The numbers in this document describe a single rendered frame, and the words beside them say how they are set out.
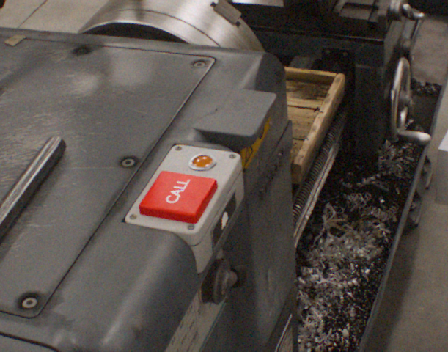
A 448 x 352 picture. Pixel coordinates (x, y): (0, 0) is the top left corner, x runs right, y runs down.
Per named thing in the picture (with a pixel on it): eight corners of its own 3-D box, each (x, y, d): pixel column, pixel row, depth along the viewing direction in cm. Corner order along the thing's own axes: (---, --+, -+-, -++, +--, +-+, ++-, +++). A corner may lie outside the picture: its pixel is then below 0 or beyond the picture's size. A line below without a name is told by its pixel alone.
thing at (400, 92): (401, 166, 199) (404, 71, 185) (355, 160, 202) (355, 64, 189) (422, 101, 219) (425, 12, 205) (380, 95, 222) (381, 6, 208)
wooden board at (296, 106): (301, 185, 158) (300, 165, 156) (105, 155, 170) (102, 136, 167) (344, 92, 181) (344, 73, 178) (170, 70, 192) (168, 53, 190)
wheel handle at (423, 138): (429, 149, 196) (430, 138, 194) (392, 144, 198) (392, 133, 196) (431, 141, 198) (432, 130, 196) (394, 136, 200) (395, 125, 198)
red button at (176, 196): (197, 232, 91) (195, 214, 90) (139, 221, 93) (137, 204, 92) (219, 193, 95) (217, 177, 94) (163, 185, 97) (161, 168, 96)
